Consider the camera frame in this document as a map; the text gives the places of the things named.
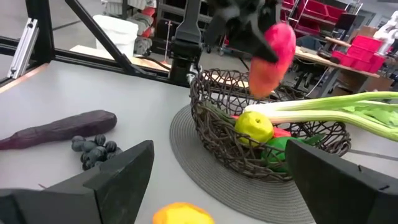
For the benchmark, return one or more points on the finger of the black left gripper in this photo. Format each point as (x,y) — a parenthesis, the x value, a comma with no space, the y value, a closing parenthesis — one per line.
(255,42)
(273,11)

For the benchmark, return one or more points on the white bin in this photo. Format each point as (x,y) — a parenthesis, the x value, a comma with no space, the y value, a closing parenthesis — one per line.
(116,31)

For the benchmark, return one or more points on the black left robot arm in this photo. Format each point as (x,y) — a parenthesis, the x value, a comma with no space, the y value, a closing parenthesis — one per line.
(186,40)

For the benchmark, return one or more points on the black table frame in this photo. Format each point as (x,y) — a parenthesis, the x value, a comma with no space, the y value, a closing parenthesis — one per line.
(93,34)

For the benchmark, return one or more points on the green bell pepper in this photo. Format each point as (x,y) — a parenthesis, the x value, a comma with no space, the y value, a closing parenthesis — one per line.
(276,149)

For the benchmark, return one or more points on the white robot figure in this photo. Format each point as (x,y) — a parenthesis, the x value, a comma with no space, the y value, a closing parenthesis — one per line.
(387,31)

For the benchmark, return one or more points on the silver aluminium extrusion post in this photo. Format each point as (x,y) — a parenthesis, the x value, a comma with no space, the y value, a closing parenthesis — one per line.
(23,46)

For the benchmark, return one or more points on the red storage bins on table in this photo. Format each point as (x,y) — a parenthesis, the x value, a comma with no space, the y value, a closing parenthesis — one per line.
(360,53)

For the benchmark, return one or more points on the green white celery bunch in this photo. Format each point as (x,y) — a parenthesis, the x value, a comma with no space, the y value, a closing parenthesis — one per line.
(326,116)

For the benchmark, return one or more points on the purple eggplant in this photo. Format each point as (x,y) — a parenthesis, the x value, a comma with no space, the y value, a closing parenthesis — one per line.
(62,127)

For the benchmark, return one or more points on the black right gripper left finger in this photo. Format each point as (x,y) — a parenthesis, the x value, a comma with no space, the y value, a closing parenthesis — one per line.
(102,196)

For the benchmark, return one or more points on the dark grape bunch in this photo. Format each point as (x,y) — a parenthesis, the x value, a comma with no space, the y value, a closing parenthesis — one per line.
(93,151)

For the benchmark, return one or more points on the grey round woven placemat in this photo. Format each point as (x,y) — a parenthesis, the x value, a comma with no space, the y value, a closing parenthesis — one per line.
(217,193)

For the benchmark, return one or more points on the dark green cucumber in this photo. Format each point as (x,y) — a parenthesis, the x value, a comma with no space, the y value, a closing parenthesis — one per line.
(222,115)

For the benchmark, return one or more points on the wooden table side board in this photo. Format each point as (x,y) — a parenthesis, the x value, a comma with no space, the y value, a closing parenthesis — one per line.
(93,51)

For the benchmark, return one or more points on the red storage bins on shelf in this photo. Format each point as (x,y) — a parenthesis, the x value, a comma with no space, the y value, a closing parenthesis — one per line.
(314,12)

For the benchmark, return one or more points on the red orange mango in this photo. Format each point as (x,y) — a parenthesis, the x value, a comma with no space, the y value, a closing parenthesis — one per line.
(270,68)

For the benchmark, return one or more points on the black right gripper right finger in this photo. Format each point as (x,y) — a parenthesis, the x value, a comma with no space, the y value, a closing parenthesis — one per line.
(342,193)

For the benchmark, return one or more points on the wooden top work table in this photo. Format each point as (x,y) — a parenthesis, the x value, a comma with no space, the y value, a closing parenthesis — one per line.
(317,59)

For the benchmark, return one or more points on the yellow-green apple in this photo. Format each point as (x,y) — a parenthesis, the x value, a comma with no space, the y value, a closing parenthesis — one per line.
(253,127)

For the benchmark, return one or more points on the orange fruit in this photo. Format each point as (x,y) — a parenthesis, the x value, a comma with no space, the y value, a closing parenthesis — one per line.
(182,214)

